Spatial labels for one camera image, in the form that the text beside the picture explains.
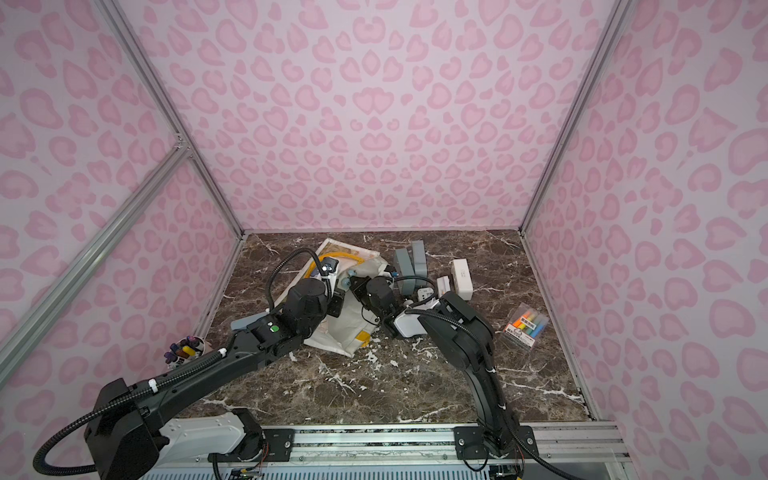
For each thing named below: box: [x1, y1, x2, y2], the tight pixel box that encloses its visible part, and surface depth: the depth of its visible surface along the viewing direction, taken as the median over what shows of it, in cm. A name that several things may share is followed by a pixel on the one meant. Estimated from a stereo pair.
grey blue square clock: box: [412, 240, 427, 278], surface depth 101 cm
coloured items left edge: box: [164, 336, 206, 368], surface depth 78 cm
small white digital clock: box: [417, 287, 435, 302], surface depth 100 cm
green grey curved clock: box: [395, 240, 425, 295], surface depth 100 cm
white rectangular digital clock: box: [452, 258, 474, 301], surface depth 100 cm
